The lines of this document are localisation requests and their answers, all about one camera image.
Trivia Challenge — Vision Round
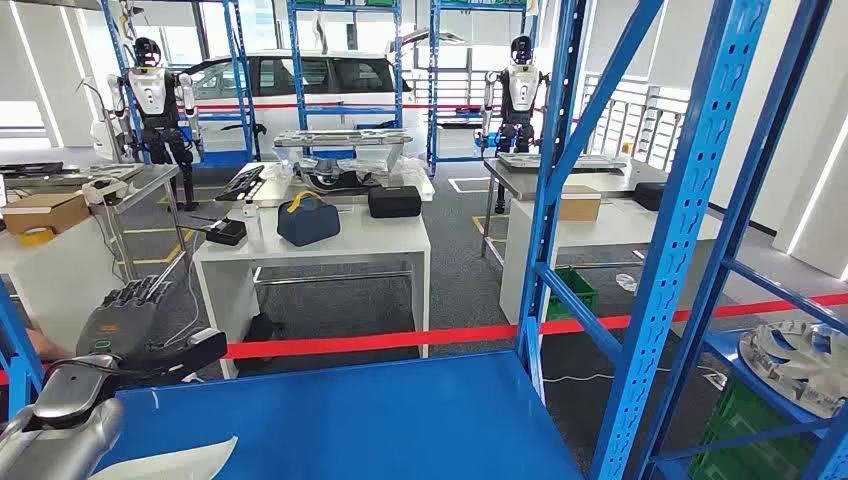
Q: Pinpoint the white rectangular table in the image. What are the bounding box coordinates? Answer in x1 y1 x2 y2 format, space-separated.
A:
193 198 433 380
498 197 725 327
0 218 128 356

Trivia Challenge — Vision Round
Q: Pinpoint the navy bag with yellow handle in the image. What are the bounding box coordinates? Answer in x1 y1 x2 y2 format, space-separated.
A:
276 190 342 248

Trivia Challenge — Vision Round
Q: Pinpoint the white metal railing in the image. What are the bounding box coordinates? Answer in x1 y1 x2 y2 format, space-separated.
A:
581 71 692 175

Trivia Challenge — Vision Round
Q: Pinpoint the white handheld device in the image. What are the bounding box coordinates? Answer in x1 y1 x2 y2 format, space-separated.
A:
81 176 131 206

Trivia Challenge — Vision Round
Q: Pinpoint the stainless steel table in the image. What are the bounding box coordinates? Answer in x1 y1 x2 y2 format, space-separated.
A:
480 156 667 261
0 161 189 283

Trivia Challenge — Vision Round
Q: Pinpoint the person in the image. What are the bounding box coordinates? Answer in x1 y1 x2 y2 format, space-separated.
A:
25 326 71 364

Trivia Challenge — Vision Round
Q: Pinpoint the clear plastic wrap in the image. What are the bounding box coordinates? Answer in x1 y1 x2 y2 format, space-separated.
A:
274 153 437 202

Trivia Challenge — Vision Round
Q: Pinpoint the green plastic crate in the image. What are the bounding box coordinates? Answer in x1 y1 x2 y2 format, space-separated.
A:
545 266 600 323
687 374 826 480

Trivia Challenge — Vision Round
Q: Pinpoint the white floor cable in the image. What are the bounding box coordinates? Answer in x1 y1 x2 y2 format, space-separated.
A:
541 365 729 392

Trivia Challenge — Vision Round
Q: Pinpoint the black hard case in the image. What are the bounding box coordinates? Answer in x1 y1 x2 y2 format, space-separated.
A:
631 181 668 213
367 185 424 220

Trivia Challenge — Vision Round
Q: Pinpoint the black white humanoid robot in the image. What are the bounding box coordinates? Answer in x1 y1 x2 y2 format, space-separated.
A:
104 36 205 212
475 34 552 157

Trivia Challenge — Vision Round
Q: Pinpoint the black device with antenna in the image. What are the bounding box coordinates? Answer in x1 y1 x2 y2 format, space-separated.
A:
190 215 248 248

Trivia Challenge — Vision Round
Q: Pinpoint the white plastic shell part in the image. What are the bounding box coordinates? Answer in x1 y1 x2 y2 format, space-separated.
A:
87 435 239 480

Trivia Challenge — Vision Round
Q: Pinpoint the black button panel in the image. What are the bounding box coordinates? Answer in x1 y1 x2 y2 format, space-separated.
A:
214 164 267 203

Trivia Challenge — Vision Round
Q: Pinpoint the yellow tape roll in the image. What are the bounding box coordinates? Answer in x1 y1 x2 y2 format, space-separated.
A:
15 225 57 248

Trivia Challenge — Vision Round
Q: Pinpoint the round grey metal disc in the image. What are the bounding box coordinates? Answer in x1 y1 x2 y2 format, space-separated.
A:
737 319 848 421

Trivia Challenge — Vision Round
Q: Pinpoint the white car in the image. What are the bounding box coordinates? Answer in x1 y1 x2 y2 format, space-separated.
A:
173 48 425 164

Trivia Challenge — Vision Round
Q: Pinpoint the brown cardboard box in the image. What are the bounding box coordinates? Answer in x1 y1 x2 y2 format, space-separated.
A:
558 184 603 223
1 191 91 237

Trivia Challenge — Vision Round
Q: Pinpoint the long grey metal panel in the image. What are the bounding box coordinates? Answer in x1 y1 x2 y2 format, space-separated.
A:
272 128 414 150

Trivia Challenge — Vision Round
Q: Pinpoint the red barrier tape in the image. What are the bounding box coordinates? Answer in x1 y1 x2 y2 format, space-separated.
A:
0 293 848 387

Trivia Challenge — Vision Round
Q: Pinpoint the black bag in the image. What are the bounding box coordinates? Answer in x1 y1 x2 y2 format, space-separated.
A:
238 312 287 362

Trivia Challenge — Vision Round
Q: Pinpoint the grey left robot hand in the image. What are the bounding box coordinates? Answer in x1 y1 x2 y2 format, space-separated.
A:
74 276 229 387

